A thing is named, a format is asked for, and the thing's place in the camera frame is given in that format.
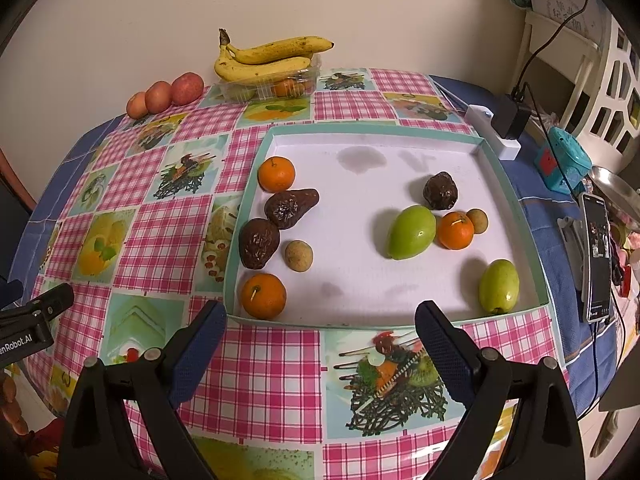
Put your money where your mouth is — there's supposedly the pink checkered printed tablecloth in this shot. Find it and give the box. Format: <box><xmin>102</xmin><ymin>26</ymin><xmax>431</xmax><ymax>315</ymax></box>
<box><xmin>25</xmin><ymin>67</ymin><xmax>571</xmax><ymax>480</ymax></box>

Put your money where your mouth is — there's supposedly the black smartphone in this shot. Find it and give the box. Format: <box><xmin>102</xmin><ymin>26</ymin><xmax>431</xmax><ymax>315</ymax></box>
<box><xmin>579</xmin><ymin>192</ymin><xmax>613</xmax><ymax>323</ymax></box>

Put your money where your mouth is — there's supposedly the white tray with teal rim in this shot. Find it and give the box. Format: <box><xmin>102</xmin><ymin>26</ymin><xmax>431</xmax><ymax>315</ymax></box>
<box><xmin>222</xmin><ymin>124</ymin><xmax>551</xmax><ymax>330</ymax></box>

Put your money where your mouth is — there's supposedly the grey phone stand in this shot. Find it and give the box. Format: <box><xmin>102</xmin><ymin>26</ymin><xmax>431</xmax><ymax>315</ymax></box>
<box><xmin>557</xmin><ymin>215</ymin><xmax>586</xmax><ymax>291</ymax></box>

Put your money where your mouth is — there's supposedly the black adapter cable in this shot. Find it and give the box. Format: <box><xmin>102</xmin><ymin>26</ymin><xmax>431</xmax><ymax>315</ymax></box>
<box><xmin>510</xmin><ymin>0</ymin><xmax>596</xmax><ymax>98</ymax></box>

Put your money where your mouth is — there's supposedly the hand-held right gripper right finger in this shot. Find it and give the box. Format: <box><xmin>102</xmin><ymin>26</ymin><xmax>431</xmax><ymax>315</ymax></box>
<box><xmin>415</xmin><ymin>300</ymin><xmax>586</xmax><ymax>480</ymax></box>

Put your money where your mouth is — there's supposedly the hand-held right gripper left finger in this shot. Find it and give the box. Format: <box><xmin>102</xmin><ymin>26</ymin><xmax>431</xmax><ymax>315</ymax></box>
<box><xmin>59</xmin><ymin>300</ymin><xmax>228</xmax><ymax>480</ymax></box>

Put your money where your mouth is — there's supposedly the clear plastic container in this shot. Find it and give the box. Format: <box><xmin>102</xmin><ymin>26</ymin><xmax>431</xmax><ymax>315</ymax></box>
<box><xmin>217</xmin><ymin>55</ymin><xmax>322</xmax><ymax>102</ymax></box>

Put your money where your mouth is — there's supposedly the white power strip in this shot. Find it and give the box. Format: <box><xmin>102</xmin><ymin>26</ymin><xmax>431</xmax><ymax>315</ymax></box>
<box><xmin>465</xmin><ymin>104</ymin><xmax>522</xmax><ymax>162</ymax></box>

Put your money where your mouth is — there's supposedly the long yellow banana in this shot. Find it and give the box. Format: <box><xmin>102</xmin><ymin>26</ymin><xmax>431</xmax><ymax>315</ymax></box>
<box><xmin>219</xmin><ymin>28</ymin><xmax>335</xmax><ymax>66</ymax></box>

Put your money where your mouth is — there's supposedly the white wooden chair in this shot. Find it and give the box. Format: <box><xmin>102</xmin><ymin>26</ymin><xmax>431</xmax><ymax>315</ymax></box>
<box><xmin>510</xmin><ymin>7</ymin><xmax>640</xmax><ymax>161</ymax></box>

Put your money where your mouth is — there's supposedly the small orange-red apple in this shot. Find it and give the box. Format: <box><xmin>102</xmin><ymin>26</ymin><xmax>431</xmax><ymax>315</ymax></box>
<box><xmin>126</xmin><ymin>91</ymin><xmax>150</xmax><ymax>120</ymax></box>

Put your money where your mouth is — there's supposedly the medium red apple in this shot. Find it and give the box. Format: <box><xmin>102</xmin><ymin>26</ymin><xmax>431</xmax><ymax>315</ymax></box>
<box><xmin>145</xmin><ymin>81</ymin><xmax>173</xmax><ymax>114</ymax></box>

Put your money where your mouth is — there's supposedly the green mango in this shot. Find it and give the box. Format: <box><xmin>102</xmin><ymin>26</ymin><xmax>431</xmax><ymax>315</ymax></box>
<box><xmin>478</xmin><ymin>259</ymin><xmax>520</xmax><ymax>315</ymax></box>
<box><xmin>387</xmin><ymin>205</ymin><xmax>437</xmax><ymax>261</ymax></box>

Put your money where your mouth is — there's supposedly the orange tangerine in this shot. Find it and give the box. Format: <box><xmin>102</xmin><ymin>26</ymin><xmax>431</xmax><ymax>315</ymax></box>
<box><xmin>272</xmin><ymin>78</ymin><xmax>306</xmax><ymax>98</ymax></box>
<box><xmin>436</xmin><ymin>211</ymin><xmax>475</xmax><ymax>250</ymax></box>
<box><xmin>257</xmin><ymin>156</ymin><xmax>297</xmax><ymax>193</ymax></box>
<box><xmin>240</xmin><ymin>273</ymin><xmax>288</xmax><ymax>320</ymax></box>

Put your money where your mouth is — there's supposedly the thin black cable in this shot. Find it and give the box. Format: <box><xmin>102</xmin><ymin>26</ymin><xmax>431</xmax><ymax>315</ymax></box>
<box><xmin>590</xmin><ymin>320</ymin><xmax>628</xmax><ymax>406</ymax></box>

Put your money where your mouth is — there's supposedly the brown wooden furniture edge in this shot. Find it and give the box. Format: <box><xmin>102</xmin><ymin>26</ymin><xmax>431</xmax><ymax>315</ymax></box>
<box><xmin>0</xmin><ymin>152</ymin><xmax>37</xmax><ymax>211</ymax></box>

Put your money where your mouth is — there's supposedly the large red apple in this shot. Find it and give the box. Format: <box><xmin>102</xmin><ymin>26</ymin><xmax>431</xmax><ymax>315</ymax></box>
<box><xmin>171</xmin><ymin>72</ymin><xmax>205</xmax><ymax>106</ymax></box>

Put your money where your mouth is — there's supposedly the short yellow banana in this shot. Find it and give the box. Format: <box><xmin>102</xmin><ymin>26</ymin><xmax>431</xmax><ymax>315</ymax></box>
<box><xmin>215</xmin><ymin>55</ymin><xmax>312</xmax><ymax>86</ymax></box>

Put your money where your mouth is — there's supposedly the person's left hand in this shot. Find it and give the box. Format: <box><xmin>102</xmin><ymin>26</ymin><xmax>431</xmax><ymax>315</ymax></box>
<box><xmin>0</xmin><ymin>375</ymin><xmax>31</xmax><ymax>436</ymax></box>

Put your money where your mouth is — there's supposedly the pear-shaped brown avocado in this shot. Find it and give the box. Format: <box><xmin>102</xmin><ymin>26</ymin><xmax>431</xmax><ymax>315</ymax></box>
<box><xmin>264</xmin><ymin>188</ymin><xmax>320</xmax><ymax>231</ymax></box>

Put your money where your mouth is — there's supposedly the black power adapter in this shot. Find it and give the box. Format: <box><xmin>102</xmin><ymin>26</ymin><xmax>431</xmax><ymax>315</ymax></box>
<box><xmin>492</xmin><ymin>94</ymin><xmax>531</xmax><ymax>140</ymax></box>

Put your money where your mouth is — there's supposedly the metal bowl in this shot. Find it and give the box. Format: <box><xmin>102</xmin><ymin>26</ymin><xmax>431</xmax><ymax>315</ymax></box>
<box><xmin>589</xmin><ymin>165</ymin><xmax>640</xmax><ymax>211</ymax></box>

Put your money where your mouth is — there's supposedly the large brown wrinkled avocado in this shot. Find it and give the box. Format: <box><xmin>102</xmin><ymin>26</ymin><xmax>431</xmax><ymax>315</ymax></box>
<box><xmin>238</xmin><ymin>217</ymin><xmax>281</xmax><ymax>269</ymax></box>

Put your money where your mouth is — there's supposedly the teal toy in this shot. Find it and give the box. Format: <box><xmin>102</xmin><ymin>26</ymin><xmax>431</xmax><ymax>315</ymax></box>
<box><xmin>534</xmin><ymin>126</ymin><xmax>592</xmax><ymax>195</ymax></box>

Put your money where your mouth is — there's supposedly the small round brown avocado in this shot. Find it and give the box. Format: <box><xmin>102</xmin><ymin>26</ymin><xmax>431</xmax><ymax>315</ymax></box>
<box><xmin>423</xmin><ymin>171</ymin><xmax>458</xmax><ymax>210</ymax></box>

